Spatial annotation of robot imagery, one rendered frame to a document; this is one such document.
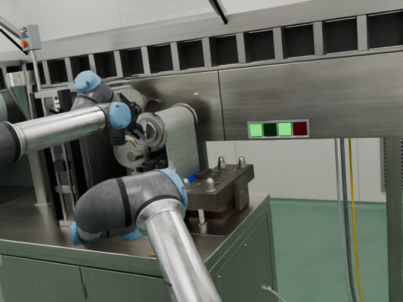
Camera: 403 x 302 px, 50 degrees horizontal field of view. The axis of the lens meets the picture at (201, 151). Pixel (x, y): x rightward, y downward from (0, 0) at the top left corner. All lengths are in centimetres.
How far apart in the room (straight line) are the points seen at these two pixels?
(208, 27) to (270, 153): 263
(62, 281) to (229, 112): 93
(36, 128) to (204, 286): 54
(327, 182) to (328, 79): 263
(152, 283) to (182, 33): 101
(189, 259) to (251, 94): 102
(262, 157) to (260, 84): 263
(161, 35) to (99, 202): 110
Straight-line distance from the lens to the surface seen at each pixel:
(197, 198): 154
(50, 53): 233
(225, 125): 182
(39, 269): 182
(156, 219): 93
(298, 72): 170
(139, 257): 143
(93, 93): 135
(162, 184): 98
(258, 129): 176
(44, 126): 109
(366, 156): 412
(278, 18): 172
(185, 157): 171
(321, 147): 416
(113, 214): 97
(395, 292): 209
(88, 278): 165
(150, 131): 158
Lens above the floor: 148
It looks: 12 degrees down
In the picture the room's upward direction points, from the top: 7 degrees counter-clockwise
